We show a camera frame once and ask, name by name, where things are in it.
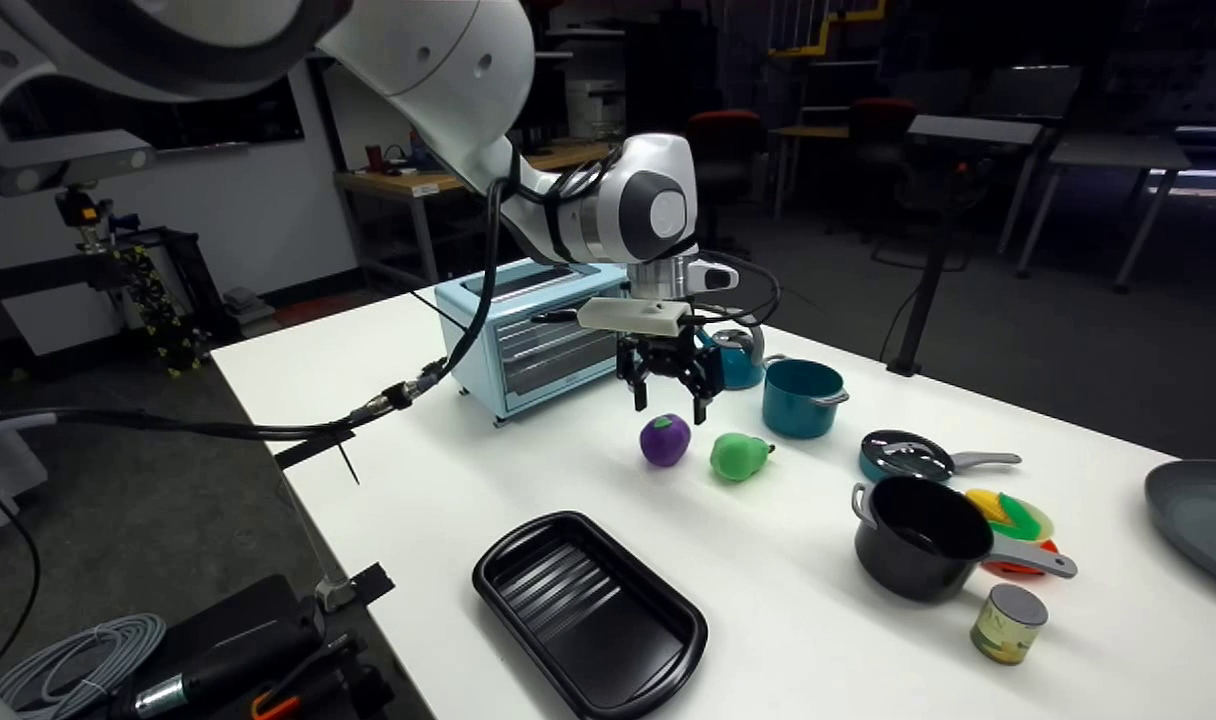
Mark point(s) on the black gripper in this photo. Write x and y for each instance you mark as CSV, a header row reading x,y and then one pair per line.
x,y
671,351

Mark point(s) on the purple round toy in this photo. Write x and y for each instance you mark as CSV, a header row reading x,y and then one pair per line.
x,y
664,441

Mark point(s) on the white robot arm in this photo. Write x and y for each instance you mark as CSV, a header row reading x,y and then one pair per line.
x,y
434,53

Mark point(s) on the teal toy kettle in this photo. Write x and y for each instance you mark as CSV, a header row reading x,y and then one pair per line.
x,y
746,367

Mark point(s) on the green toy pear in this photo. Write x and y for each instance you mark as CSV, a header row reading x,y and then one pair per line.
x,y
739,456

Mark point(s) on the teal toy pot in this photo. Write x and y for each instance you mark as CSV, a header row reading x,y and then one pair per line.
x,y
802,401

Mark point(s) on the light blue toy toaster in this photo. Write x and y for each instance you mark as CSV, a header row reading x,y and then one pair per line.
x,y
529,351

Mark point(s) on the yellow toy disc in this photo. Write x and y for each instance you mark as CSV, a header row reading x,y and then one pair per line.
x,y
985,501

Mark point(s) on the green toy disc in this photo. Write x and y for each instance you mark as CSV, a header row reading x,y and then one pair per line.
x,y
1023,518

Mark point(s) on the orange toy disc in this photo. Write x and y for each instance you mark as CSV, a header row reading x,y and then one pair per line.
x,y
1013,563

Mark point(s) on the black ridged plastic tray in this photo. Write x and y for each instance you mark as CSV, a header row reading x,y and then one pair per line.
x,y
589,620

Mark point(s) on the red office chair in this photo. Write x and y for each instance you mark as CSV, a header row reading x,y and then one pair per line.
x,y
727,135
887,122

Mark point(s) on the black tripod pole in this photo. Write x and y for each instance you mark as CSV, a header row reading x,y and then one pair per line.
x,y
922,266

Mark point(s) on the wooden background table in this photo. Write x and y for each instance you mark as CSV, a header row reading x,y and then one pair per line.
x,y
408,184

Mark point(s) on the yellow stepped railing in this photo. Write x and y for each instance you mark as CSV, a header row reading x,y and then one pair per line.
x,y
831,32

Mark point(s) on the grey background table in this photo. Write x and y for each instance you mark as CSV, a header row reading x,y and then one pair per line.
x,y
972,128

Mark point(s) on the green can with grey lid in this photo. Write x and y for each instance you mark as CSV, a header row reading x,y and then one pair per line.
x,y
1009,625

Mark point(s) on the black equipment case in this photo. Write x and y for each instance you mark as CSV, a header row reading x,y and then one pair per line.
x,y
234,644

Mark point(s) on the large grey plate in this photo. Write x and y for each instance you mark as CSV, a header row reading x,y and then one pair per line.
x,y
1209,522

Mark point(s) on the grey background bench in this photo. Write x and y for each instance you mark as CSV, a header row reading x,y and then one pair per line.
x,y
1190,181

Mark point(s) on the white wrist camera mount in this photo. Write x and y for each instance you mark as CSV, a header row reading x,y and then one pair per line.
x,y
630,318

